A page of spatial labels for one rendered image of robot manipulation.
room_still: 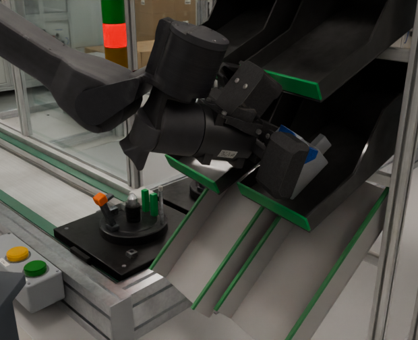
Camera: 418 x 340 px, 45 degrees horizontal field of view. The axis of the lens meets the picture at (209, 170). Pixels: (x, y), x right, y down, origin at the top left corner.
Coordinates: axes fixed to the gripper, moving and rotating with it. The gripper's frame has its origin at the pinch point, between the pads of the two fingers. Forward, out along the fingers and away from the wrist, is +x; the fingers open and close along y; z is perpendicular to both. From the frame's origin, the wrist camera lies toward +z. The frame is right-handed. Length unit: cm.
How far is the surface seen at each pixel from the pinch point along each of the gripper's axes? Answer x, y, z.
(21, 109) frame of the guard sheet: -7, 117, -39
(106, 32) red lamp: -3, 65, -2
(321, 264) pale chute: 14.2, -0.4, -16.8
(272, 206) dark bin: 2.8, 0.7, -8.8
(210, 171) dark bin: 1.1, 14.5, -10.7
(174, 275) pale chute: 2.8, 17.6, -31.5
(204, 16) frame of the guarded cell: 65, 154, 1
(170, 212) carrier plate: 14, 44, -34
